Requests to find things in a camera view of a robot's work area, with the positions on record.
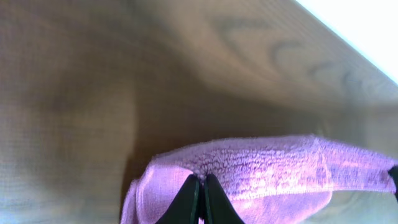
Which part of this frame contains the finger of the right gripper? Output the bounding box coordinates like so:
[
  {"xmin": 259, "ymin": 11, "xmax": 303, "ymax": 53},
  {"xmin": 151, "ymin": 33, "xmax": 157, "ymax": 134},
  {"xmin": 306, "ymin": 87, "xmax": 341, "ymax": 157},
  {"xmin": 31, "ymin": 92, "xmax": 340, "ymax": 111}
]
[{"xmin": 388, "ymin": 166, "xmax": 398, "ymax": 200}]

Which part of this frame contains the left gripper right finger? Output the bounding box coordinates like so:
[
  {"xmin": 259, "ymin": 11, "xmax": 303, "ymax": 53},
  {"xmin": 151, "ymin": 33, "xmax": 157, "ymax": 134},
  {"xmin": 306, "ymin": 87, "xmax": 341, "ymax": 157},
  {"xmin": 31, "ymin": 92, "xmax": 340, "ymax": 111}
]
[{"xmin": 204, "ymin": 174, "xmax": 244, "ymax": 224}]

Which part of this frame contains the purple microfibre cloth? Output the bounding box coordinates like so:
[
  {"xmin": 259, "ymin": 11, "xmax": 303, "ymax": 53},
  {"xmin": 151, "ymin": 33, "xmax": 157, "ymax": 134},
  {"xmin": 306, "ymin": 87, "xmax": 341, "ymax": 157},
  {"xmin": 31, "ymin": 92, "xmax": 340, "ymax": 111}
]
[{"xmin": 121, "ymin": 135, "xmax": 397, "ymax": 224}]

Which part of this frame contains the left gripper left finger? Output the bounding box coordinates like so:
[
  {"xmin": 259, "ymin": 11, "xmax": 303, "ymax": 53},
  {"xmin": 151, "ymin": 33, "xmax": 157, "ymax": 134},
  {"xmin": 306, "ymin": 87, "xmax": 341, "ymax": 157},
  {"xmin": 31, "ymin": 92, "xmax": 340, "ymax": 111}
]
[{"xmin": 156, "ymin": 175, "xmax": 201, "ymax": 224}]

